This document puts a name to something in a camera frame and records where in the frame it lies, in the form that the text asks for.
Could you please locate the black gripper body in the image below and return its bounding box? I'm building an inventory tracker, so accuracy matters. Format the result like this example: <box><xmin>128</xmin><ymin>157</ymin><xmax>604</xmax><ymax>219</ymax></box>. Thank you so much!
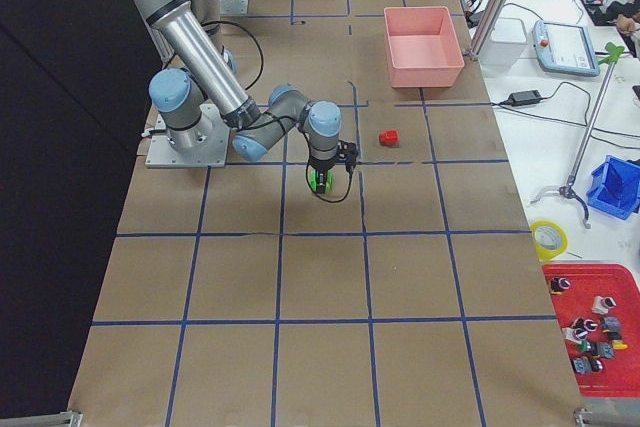
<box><xmin>309</xmin><ymin>140</ymin><xmax>358</xmax><ymax>176</ymax></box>

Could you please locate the green toy block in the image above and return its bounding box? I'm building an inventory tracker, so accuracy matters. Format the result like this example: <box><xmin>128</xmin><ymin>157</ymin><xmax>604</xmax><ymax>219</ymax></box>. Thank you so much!
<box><xmin>307</xmin><ymin>169</ymin><xmax>333</xmax><ymax>194</ymax></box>

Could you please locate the red toy block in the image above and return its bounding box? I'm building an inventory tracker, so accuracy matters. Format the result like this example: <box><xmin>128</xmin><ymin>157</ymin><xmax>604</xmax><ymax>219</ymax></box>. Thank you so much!
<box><xmin>378</xmin><ymin>130</ymin><xmax>399</xmax><ymax>147</ymax></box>

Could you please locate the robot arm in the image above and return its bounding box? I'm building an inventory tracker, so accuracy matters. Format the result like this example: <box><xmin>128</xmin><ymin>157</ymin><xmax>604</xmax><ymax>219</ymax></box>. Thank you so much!
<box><xmin>134</xmin><ymin>0</ymin><xmax>358</xmax><ymax>200</ymax></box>

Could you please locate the pink plastic box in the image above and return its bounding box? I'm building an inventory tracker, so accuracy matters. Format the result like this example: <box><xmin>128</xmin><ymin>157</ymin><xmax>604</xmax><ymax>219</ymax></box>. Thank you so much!
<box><xmin>384</xmin><ymin>6</ymin><xmax>465</xmax><ymax>88</ymax></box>

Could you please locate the black power adapter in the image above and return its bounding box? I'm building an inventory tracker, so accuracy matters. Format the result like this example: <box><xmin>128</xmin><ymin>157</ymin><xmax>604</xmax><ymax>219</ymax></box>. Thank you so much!
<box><xmin>506</xmin><ymin>90</ymin><xmax>543</xmax><ymax>107</ymax></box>

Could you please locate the white plastic container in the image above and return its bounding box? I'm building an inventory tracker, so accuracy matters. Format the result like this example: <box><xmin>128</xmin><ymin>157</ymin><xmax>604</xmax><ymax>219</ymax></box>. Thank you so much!
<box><xmin>480</xmin><ymin>17</ymin><xmax>527</xmax><ymax>72</ymax></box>

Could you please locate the yellow tape roll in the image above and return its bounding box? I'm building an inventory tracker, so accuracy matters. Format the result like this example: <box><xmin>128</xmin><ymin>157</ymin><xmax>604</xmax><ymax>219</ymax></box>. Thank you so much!
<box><xmin>531</xmin><ymin>220</ymin><xmax>568</xmax><ymax>261</ymax></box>

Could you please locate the teach pendant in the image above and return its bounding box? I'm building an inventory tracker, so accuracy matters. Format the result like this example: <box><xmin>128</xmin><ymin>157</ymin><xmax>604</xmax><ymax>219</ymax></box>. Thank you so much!
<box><xmin>532</xmin><ymin>20</ymin><xmax>600</xmax><ymax>77</ymax></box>

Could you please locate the blue plastic bin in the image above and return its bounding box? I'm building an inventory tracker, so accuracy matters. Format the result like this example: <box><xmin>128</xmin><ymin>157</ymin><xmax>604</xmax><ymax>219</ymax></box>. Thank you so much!
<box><xmin>587</xmin><ymin>155</ymin><xmax>639</xmax><ymax>220</ymax></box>

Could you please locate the grabber reach tool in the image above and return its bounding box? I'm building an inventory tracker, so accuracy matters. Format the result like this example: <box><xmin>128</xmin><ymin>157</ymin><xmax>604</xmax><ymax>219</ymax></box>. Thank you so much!
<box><xmin>529</xmin><ymin>42</ymin><xmax>625</xmax><ymax>229</ymax></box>

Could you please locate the red plastic tray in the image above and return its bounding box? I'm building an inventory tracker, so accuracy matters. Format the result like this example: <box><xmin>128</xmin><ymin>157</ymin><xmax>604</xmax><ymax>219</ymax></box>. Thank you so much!
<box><xmin>543</xmin><ymin>263</ymin><xmax>639</xmax><ymax>398</ymax></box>

